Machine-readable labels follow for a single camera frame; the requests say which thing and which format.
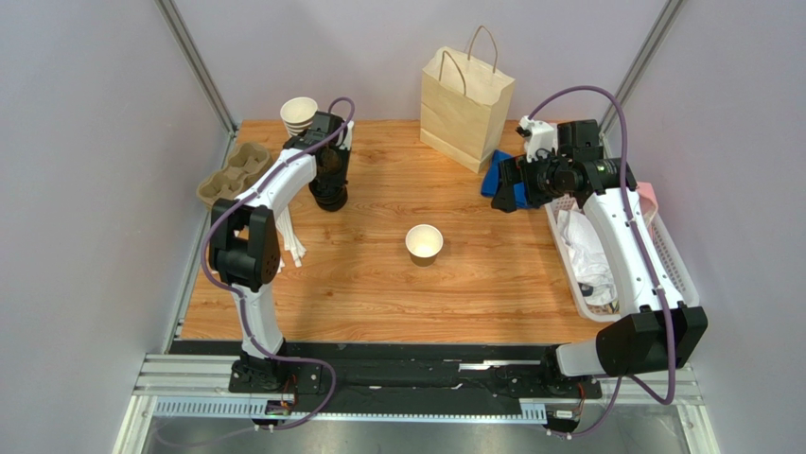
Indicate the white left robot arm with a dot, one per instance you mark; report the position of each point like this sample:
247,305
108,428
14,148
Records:
243,243

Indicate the stack of black lids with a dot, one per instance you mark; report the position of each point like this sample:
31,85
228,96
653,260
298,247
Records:
327,197

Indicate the pile of wrapped straws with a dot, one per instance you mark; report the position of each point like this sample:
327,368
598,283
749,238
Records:
291,241

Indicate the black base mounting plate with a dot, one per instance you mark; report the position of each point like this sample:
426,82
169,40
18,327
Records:
419,379

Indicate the white garment in basket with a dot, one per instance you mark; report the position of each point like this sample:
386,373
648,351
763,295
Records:
587,259

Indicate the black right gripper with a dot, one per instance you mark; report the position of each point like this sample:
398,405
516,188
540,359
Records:
519,182

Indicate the single paper cup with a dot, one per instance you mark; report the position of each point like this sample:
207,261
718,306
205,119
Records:
424,242

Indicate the stack of paper cups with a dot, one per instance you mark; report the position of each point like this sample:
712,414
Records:
297,114

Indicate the blue cloth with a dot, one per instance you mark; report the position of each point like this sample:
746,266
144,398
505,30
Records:
491,179

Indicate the white plastic basket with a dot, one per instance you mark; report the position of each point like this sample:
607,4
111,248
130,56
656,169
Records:
674,271

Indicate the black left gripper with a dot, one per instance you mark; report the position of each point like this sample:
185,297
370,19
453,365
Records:
345,155

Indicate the brown paper bag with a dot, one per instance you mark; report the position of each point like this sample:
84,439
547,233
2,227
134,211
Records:
464,105

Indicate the aluminium frame rail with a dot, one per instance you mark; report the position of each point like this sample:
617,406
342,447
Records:
181,403

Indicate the cardboard cup carrier stack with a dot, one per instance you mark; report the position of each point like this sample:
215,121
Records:
244,166

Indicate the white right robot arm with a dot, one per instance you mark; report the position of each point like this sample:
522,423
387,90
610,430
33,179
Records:
658,329

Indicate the pink mesh bag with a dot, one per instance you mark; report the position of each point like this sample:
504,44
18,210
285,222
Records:
648,206

